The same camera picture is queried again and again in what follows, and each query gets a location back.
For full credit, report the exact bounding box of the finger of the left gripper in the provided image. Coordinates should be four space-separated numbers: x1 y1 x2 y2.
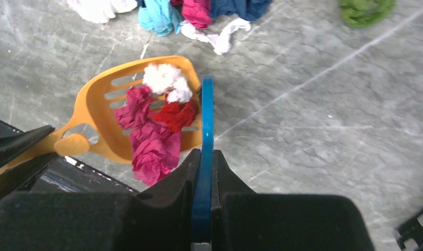
0 125 54 173
0 153 59 200

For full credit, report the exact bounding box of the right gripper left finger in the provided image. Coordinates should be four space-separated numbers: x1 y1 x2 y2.
0 150 201 250

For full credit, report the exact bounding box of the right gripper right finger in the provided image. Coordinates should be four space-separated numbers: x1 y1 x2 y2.
211 150 374 250

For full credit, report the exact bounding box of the blue hand brush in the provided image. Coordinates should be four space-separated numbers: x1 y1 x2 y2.
191 75 214 243

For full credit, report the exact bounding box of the orange slotted scoop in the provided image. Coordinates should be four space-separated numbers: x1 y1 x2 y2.
0 55 203 195

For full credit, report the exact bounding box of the large magenta paper scrap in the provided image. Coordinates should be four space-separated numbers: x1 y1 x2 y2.
115 85 181 186

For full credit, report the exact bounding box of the red paper scrap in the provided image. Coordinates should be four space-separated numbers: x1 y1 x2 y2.
152 99 199 132

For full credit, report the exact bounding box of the black poker chip case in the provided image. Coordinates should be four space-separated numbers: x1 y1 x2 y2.
396 208 423 251

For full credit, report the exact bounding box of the long white paper scrap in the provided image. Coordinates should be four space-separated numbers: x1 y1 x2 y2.
180 18 251 55

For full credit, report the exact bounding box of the light blue paper scrap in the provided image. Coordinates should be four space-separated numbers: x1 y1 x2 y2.
137 0 182 37

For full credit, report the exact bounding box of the small magenta paper scrap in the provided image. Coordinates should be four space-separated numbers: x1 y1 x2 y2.
170 0 212 29

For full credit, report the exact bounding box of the navy paper scrap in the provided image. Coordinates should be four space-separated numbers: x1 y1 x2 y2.
210 0 273 21

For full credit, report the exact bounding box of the green paper scrap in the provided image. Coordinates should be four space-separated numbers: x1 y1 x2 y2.
340 0 396 28

